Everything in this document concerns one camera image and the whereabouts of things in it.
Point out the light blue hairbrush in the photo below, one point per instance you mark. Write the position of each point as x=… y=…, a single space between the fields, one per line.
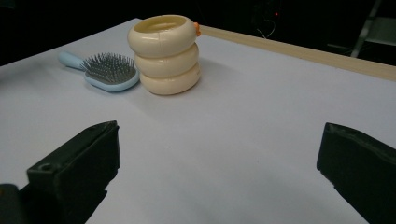
x=109 y=72

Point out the cream ringed brush holder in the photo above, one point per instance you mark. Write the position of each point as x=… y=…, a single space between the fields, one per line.
x=166 y=67

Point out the grey metal shelf stand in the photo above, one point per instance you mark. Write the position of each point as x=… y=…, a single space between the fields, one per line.
x=379 y=31

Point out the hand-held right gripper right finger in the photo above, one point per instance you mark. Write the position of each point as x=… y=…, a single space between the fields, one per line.
x=361 y=168

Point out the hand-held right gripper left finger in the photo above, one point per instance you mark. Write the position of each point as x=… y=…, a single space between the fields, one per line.
x=77 y=161

